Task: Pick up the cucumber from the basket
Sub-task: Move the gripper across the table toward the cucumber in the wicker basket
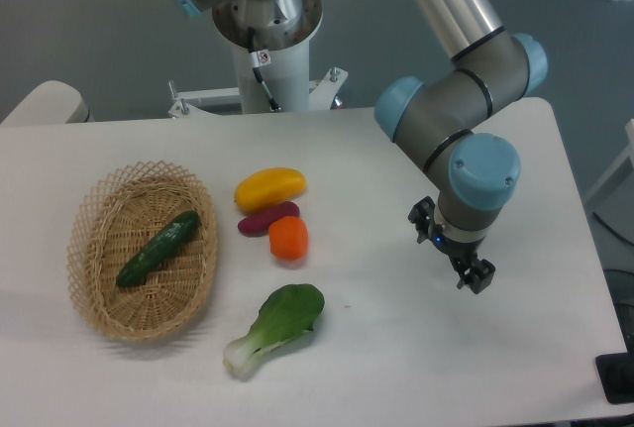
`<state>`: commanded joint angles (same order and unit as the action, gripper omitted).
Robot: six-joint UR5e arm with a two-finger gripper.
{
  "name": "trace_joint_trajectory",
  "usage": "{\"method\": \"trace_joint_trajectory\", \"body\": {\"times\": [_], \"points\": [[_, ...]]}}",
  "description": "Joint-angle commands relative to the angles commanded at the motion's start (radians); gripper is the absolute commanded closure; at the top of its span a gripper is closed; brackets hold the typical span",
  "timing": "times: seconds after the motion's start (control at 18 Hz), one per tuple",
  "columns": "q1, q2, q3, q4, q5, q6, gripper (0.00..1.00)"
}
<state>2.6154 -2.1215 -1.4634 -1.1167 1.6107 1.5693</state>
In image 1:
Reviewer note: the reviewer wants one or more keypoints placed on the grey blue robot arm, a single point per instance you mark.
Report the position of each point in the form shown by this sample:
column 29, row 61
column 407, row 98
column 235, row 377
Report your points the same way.
column 434, row 125

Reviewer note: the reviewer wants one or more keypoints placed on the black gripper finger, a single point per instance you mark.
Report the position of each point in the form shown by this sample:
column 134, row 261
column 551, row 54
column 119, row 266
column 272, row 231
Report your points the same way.
column 474, row 273
column 422, row 217

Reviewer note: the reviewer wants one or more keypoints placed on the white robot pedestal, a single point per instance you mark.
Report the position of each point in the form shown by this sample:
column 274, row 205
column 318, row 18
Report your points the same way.
column 270, row 46

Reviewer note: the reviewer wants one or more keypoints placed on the purple sweet potato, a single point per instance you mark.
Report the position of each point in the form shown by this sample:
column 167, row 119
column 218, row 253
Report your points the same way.
column 258, row 223

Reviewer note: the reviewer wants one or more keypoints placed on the green cucumber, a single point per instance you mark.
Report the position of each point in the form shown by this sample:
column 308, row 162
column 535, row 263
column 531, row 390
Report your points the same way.
column 162, row 246

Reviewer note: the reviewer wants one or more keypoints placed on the green bok choy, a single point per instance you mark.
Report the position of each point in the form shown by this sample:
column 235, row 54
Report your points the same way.
column 287, row 314

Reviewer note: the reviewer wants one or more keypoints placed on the white furniture leg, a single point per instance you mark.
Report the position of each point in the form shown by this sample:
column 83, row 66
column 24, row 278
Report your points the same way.
column 615, row 174

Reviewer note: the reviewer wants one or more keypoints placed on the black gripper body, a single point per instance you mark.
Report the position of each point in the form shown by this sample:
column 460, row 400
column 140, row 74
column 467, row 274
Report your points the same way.
column 452, row 241

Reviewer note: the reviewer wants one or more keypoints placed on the black device at edge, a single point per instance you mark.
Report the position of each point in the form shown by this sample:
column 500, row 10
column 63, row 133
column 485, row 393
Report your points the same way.
column 616, row 376

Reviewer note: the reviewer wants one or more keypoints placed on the orange bell pepper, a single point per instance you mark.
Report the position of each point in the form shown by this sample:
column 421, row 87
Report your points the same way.
column 288, row 238

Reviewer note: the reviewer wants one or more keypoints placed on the white chair back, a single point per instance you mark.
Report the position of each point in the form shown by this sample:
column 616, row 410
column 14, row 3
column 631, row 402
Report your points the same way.
column 51, row 103

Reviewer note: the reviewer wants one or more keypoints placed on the yellow bell pepper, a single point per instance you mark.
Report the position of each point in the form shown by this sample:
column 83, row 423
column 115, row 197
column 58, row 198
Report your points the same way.
column 268, row 187

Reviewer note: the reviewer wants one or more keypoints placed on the oval wicker basket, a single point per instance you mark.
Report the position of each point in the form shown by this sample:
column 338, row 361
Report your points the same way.
column 117, row 217

